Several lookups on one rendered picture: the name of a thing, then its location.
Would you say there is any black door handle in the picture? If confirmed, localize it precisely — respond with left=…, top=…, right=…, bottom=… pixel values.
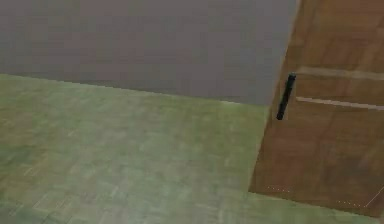
left=275, top=72, right=297, bottom=121

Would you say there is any brown wooden room door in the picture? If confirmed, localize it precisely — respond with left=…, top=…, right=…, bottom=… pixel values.
left=248, top=0, right=384, bottom=219

